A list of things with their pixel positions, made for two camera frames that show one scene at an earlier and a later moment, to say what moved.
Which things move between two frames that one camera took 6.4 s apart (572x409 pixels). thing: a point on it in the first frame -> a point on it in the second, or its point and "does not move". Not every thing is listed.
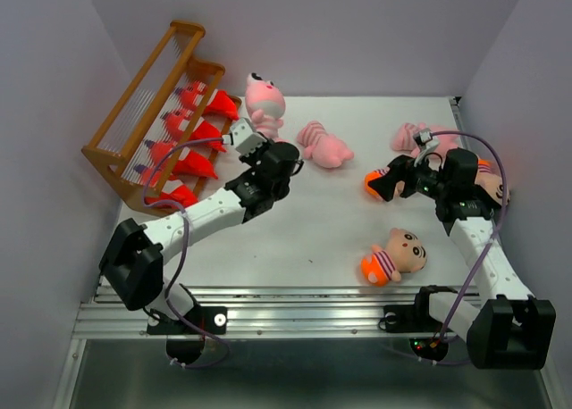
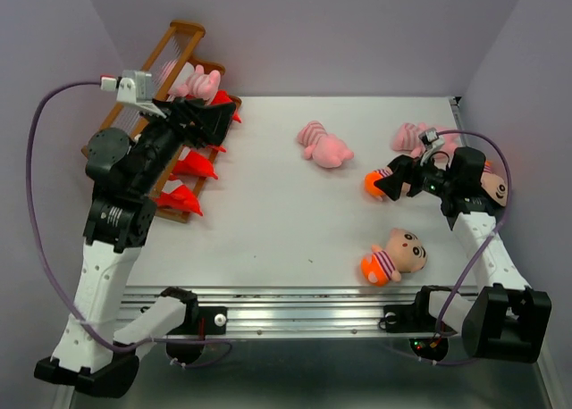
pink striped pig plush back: (325, 149) does not move
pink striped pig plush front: (265, 105) -> (192, 80)
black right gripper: (399, 171) does not move
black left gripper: (250, 157) -> (213, 121)
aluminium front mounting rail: (323, 312) does not move
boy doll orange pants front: (404, 253) does not move
